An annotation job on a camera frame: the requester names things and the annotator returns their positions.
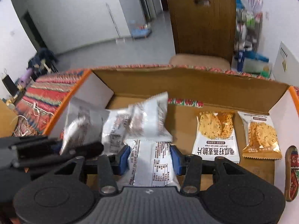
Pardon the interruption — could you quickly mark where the white earphone cable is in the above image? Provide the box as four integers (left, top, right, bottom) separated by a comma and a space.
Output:
11, 99, 57, 137

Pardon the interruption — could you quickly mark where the brown wooden chair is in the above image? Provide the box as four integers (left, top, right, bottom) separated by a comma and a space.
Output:
167, 0, 236, 70

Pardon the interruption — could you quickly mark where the white board against wall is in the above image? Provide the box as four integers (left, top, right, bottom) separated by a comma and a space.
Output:
272, 42, 299, 86

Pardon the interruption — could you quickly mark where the oat crisp cracker packet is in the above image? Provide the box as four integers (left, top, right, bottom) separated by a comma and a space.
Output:
192, 112, 240, 164

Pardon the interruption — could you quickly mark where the patterned red tablecloth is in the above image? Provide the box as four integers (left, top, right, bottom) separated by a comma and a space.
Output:
16, 65, 298, 135

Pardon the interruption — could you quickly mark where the orange cardboard snack box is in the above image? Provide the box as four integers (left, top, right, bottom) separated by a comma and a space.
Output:
43, 66, 299, 201

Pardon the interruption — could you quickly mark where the metal storage rack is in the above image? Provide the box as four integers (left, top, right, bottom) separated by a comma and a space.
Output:
234, 0, 263, 52

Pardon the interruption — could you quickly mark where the white printed snack packet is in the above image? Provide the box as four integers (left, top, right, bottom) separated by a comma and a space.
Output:
126, 92, 173, 143

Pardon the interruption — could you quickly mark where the silver white snack packet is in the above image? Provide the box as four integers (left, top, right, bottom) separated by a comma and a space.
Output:
60, 97, 110, 155

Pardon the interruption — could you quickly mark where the orange cracker packet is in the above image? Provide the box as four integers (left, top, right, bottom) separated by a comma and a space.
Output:
238, 111, 282, 160

